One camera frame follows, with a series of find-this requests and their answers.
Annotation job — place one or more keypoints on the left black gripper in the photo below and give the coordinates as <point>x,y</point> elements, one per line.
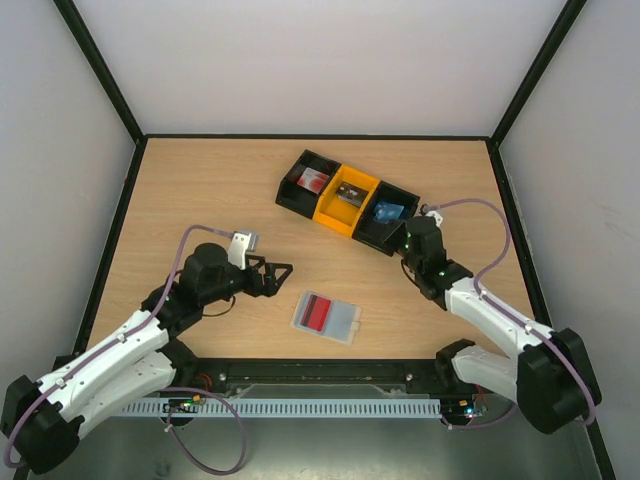
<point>271,288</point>

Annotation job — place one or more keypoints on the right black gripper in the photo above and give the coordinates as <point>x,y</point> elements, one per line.
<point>400,240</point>

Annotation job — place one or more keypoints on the black bin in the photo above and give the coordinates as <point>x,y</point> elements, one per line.
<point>301,188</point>
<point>383,237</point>

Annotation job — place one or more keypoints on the blue card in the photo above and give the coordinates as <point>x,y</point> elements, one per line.
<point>385,212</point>

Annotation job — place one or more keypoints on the yellow bin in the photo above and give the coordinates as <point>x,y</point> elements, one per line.
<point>339,215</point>

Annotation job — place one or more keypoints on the beige card holder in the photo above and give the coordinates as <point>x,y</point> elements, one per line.
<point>343,321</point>

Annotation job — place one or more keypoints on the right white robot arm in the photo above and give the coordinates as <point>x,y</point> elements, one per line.
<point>546,373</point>

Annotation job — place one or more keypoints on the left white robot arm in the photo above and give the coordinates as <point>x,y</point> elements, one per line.
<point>45,419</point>

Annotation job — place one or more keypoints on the dark card in bin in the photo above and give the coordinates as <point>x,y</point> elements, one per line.
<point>351,194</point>

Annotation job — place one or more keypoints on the red white card in bin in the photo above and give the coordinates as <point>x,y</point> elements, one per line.
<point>312,180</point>

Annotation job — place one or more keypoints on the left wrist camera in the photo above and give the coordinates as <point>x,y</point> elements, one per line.
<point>242,243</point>

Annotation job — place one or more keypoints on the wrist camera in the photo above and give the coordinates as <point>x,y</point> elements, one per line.
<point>242,243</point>
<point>432,212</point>

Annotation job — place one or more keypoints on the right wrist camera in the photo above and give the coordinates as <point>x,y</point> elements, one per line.
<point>432,212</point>

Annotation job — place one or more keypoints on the grey slotted cable duct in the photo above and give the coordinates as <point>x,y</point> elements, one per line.
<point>288,408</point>

